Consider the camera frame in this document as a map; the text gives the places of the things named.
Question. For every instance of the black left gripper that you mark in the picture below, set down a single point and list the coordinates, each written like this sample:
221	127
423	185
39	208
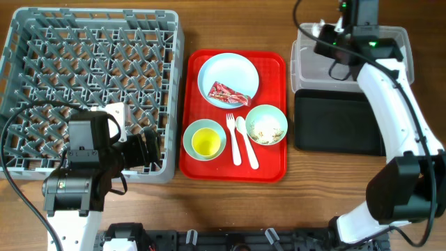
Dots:
139	157

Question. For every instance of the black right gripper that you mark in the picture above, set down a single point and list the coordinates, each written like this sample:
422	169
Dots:
326	31

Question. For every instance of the light blue bowl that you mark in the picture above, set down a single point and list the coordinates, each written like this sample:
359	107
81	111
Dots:
193	127

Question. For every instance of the yellow plastic cup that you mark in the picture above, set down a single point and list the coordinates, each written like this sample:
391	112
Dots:
206	142

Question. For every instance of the red snack wrapper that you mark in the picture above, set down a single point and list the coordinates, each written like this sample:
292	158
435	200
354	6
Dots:
227	95

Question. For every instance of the green bowl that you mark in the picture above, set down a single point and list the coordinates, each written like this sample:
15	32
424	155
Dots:
261	112

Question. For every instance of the rice and food scraps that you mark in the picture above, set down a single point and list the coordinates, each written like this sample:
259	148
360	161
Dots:
266	131

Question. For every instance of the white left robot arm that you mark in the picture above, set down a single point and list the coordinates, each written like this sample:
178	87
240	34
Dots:
75	194

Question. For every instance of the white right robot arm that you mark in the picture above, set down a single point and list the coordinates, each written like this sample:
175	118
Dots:
411	186

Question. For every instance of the grey dishwasher rack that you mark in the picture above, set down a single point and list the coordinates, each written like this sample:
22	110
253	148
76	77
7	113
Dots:
57	57

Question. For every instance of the clear plastic bin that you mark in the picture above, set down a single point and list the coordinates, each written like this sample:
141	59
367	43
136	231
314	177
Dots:
310	70

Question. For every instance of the black plastic bin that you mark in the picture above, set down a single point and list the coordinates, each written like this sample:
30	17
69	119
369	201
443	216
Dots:
337	122

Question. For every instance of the white plastic fork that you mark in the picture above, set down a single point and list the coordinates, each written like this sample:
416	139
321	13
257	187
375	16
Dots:
231	125

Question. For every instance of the light blue plate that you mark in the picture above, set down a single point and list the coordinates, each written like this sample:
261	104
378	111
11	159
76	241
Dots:
232	70

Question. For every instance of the white plastic spoon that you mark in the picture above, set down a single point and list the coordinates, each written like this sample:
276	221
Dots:
241	128

